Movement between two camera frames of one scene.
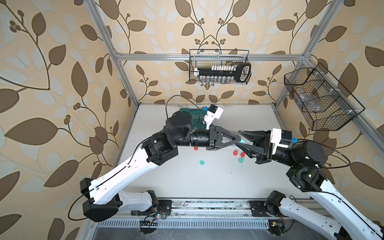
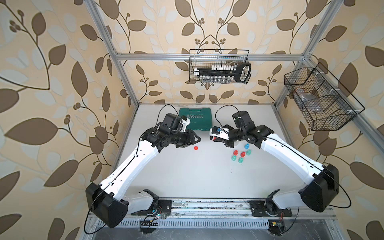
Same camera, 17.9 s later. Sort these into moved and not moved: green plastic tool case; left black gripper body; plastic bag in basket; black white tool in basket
Moved: left black gripper body
Not moved: black white tool in basket; plastic bag in basket; green plastic tool case
